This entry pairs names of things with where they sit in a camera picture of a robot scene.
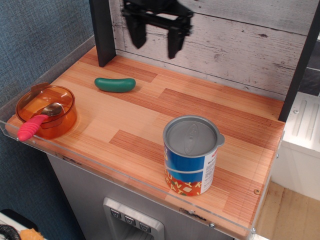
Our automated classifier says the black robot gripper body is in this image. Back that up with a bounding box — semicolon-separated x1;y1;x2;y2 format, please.
122;0;194;34

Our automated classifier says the orange transparent plastic bowl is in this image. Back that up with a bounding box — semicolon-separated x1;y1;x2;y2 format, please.
15;83;77;142

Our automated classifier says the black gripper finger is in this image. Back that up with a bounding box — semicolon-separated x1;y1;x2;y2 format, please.
125;15;147;49
167;27;186;59

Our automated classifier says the blue soup can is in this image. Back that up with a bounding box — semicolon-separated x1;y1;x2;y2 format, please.
162;115;225;197

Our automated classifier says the dark grey left post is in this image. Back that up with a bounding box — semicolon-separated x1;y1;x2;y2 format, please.
89;0;117;67

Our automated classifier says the pink handled metal spoon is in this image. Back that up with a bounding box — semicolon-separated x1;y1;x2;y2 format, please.
17;102;63;142

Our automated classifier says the orange cloth item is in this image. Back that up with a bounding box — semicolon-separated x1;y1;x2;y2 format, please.
19;228;45;240

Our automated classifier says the grey toy fridge cabinet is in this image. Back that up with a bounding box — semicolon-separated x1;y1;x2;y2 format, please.
48;155;231;240

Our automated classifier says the dark grey right post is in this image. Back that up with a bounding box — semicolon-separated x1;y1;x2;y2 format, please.
278;2;320;122

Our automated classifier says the clear acrylic edge guard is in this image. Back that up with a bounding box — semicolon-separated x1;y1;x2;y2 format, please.
0;34;286;237

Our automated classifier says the green toy pickle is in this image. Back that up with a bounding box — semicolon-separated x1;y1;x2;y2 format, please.
94;77;136;93

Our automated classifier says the black braided cable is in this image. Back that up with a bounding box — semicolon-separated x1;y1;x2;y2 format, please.
0;224;22;240

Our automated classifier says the dark grey post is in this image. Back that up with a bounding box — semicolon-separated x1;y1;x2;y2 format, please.
89;0;117;67
278;2;320;122

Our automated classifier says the silver dispenser button panel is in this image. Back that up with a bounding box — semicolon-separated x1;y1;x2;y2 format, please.
103;197;165;240

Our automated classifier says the white toy sink unit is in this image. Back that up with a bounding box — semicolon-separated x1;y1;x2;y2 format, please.
271;92;320;200

